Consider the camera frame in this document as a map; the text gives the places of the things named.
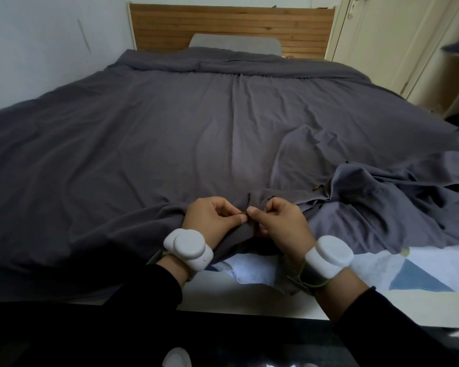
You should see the gray pillow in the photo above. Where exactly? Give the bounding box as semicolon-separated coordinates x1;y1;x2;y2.
188;33;284;57

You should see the person's left forearm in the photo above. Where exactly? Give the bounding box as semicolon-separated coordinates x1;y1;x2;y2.
111;254;194;314

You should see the wooden slatted headboard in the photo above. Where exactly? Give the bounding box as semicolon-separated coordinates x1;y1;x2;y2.
129;3;336;61

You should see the silver door handle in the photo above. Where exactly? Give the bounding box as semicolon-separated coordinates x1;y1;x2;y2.
346;0;372;20

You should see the cream room door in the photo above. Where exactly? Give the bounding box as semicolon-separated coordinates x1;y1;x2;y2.
325;0;456;98

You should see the person's white left shoe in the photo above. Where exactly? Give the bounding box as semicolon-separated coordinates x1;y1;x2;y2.
162;347;193;367

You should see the white wrist tracker gray strap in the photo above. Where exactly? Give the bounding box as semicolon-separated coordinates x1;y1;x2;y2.
149;228;215;281
287;235;355;297

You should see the person's left hand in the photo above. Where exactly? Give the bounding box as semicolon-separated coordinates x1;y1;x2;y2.
182;196;248;251

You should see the person's right forearm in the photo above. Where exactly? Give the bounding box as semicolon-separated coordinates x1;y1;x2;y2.
313;267;459;367

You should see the gray duvet cover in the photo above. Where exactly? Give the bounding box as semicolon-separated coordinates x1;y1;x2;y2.
0;47;459;302

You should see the person's right hand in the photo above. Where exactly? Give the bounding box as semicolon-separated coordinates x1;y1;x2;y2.
246;197;317;264

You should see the cream wardrobe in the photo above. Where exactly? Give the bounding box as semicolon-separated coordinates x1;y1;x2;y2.
403;0;459;126

